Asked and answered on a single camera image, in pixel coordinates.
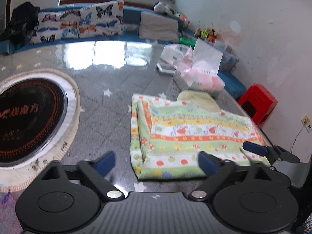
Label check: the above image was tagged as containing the clear plastic storage box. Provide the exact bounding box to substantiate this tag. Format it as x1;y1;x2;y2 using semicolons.
212;39;239;73

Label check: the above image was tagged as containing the red plastic stool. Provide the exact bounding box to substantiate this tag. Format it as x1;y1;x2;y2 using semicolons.
237;83;278;129

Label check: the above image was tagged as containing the green and black plush toy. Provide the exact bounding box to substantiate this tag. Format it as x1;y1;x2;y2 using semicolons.
195;27;217;41

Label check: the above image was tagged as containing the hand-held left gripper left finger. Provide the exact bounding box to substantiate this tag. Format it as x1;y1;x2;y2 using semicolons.
38;151;123;203

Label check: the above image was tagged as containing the black backpack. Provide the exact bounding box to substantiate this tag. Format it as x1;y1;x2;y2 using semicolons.
0;2;41;43

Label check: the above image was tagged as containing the small white flat box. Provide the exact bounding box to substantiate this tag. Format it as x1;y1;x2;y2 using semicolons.
156;63;176;75

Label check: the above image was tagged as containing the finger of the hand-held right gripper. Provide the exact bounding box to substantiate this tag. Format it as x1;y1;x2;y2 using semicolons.
242;141;301;164

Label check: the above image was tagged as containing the butterfly print cushion cover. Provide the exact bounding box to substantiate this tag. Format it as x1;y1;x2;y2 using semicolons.
29;0;125;45

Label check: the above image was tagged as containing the grey star tablecloth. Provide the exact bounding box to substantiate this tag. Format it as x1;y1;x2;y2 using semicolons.
0;39;274;234

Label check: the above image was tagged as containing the pink and green plush toy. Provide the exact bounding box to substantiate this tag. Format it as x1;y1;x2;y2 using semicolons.
174;12;191;26

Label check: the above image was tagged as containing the white wall socket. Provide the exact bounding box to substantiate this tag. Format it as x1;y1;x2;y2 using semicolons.
301;115;312;133

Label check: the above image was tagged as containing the blue sofa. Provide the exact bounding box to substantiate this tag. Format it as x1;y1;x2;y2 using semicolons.
0;4;247;100

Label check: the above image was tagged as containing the panda plush toy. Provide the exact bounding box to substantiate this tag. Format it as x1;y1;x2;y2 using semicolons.
153;1;175;15

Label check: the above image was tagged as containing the translucent white plastic container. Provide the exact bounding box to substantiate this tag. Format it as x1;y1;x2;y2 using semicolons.
161;44;193;65

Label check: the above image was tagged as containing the soft tissue pack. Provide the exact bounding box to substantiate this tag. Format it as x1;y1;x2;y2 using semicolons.
173;39;226;93

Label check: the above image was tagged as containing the round black induction cooktop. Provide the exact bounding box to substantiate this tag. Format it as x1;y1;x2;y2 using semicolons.
0;77;69;164

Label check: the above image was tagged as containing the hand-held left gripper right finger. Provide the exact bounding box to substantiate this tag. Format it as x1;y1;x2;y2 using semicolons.
188;151;273;202

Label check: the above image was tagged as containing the grey cushion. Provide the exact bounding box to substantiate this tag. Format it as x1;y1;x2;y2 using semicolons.
139;12;180;42

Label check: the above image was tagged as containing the patterned pastel child's garment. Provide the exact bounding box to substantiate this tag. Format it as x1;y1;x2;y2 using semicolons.
128;90;271;181

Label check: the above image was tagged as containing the white cable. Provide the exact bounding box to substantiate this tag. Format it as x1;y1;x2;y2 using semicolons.
291;126;306;152

